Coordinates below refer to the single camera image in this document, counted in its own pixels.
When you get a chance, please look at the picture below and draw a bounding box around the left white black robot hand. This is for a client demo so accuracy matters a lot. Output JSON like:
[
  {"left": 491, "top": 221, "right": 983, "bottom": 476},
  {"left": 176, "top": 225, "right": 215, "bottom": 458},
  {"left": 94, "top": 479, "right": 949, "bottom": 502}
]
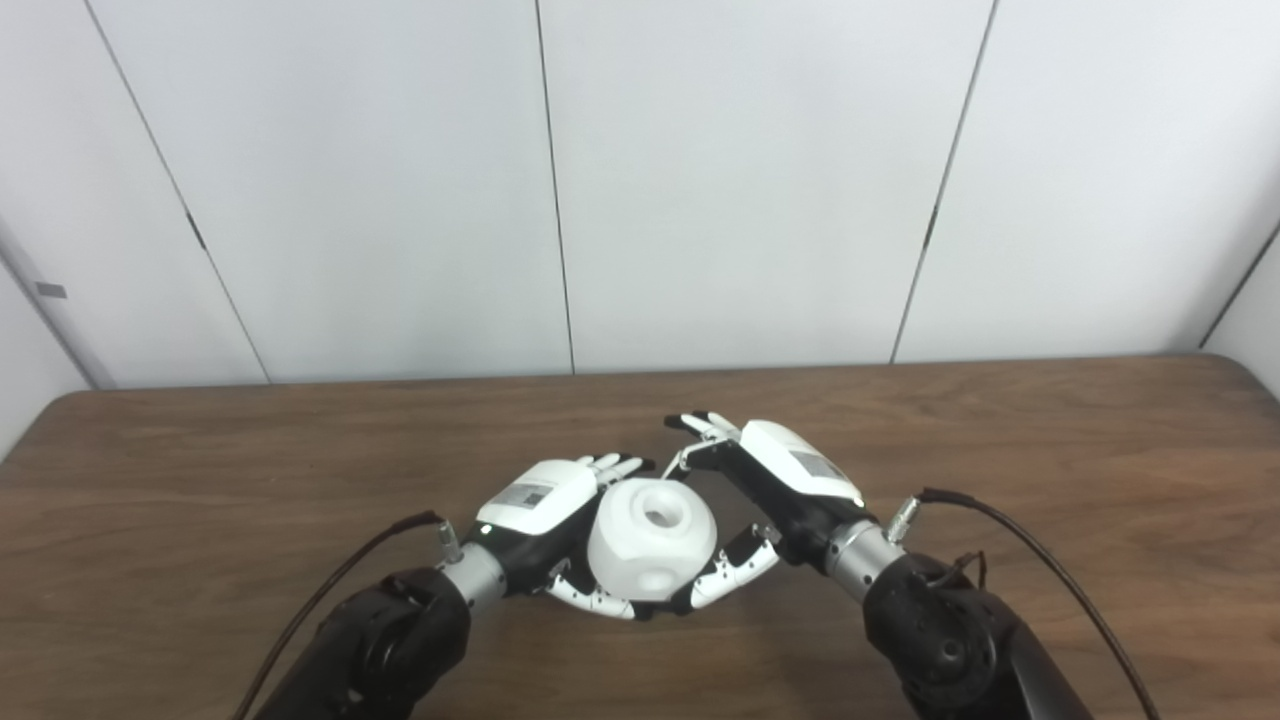
[{"left": 470, "top": 453, "right": 656, "bottom": 621}]

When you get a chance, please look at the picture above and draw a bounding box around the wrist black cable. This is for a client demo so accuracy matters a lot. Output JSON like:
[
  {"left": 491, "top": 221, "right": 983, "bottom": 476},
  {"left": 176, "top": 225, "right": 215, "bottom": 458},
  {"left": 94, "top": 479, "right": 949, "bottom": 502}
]
[
  {"left": 885, "top": 487, "right": 1161, "bottom": 720},
  {"left": 232, "top": 510, "right": 463, "bottom": 720}
]

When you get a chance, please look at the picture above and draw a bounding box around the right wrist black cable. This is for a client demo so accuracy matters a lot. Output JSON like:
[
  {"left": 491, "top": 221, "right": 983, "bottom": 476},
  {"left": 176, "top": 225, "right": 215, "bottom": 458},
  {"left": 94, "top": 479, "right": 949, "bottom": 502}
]
[{"left": 885, "top": 487, "right": 1161, "bottom": 720}]

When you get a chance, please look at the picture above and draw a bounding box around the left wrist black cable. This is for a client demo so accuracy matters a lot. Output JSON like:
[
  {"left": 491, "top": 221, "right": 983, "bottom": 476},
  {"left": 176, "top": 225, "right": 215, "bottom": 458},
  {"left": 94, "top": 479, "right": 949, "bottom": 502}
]
[{"left": 232, "top": 510, "right": 463, "bottom": 720}]

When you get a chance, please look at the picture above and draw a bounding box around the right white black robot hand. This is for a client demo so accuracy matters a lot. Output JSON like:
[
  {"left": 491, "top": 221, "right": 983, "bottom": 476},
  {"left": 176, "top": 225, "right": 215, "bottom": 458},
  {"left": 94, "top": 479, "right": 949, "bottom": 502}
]
[{"left": 664, "top": 411, "right": 866, "bottom": 613}]

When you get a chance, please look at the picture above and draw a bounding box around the round white plastic piece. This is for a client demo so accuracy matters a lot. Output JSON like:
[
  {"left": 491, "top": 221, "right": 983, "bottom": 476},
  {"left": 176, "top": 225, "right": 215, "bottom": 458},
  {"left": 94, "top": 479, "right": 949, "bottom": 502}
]
[{"left": 587, "top": 478, "right": 718, "bottom": 603}]

